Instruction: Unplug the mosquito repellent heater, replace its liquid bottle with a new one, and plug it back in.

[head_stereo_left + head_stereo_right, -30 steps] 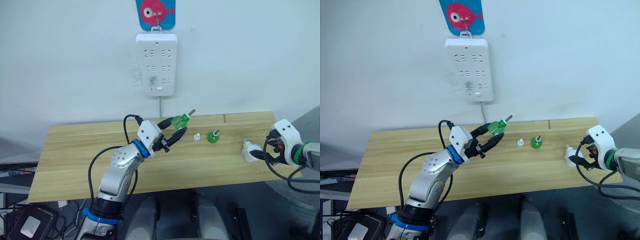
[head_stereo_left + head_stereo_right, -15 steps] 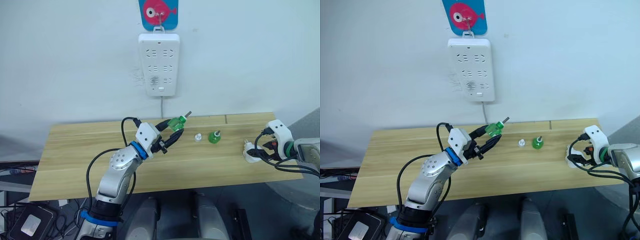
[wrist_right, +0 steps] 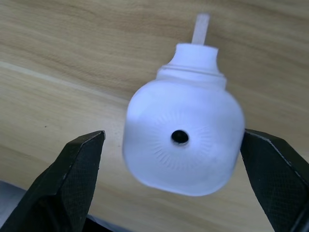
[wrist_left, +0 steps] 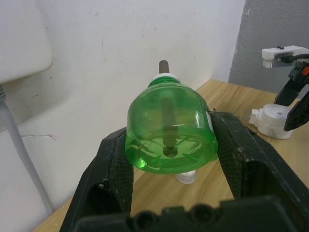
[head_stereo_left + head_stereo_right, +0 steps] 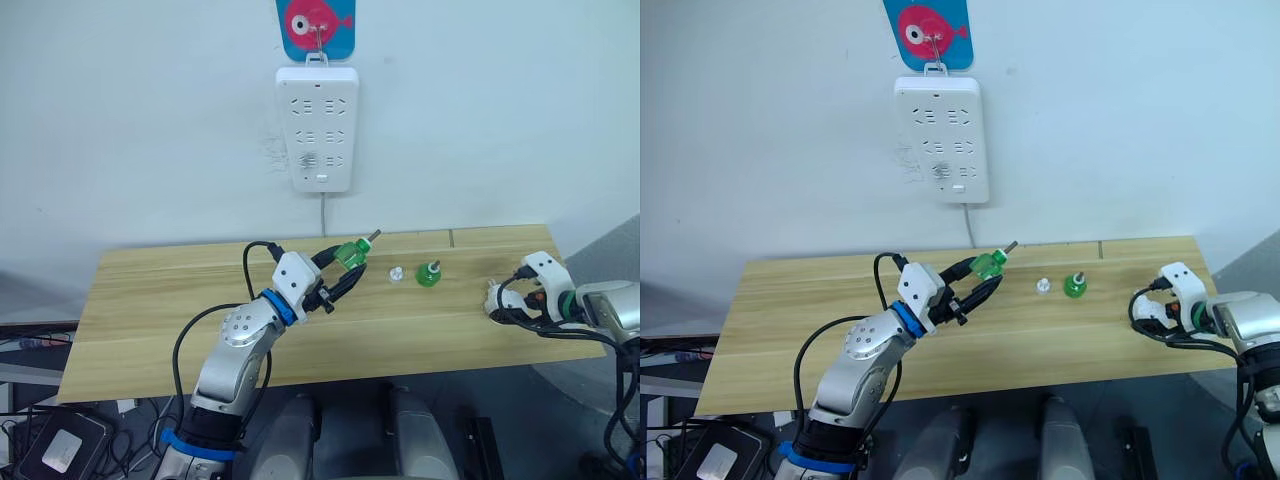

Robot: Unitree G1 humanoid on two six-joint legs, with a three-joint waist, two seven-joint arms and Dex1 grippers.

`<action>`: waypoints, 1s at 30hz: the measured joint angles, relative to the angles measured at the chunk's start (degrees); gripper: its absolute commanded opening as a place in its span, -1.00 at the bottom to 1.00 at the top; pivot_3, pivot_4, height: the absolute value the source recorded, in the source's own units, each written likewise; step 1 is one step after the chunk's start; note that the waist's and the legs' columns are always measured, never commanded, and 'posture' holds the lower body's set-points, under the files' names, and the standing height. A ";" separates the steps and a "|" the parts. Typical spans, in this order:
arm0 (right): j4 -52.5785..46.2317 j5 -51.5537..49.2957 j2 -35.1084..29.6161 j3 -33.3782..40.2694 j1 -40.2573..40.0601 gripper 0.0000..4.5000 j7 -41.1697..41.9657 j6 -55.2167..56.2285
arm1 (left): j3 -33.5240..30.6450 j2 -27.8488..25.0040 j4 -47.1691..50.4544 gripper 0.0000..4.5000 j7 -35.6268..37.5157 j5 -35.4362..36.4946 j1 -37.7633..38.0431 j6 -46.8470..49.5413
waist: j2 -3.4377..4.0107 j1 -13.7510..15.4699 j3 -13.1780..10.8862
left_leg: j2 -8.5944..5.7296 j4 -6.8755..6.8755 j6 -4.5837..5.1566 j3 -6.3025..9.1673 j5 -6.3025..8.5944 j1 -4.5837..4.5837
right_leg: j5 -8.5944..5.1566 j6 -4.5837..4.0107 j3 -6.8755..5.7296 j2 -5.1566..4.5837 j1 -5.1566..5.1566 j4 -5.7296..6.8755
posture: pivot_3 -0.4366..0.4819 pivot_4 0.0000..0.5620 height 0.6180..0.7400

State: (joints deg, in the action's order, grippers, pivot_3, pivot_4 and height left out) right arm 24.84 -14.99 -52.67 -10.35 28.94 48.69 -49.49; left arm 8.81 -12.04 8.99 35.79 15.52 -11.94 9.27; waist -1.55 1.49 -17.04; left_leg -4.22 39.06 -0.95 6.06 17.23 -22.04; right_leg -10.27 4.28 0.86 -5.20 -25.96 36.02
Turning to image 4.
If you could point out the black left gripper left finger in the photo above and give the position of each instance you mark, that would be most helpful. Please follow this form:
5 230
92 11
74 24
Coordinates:
108 174

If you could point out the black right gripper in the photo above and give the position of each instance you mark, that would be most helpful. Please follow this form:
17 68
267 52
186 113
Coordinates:
300 72

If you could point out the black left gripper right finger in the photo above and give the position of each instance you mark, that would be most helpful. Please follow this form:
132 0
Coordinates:
251 164

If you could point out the white mosquito repellent heater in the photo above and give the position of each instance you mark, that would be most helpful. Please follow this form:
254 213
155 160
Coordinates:
272 123

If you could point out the green mosquito repellent liquid bottle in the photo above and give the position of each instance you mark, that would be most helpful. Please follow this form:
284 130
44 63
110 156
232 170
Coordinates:
169 113

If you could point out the small clear bottle cap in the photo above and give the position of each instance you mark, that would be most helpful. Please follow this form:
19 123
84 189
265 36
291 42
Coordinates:
186 178

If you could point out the white power strip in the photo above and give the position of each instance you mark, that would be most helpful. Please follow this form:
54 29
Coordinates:
21 48

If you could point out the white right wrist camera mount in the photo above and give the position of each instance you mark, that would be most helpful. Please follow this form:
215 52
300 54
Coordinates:
270 54

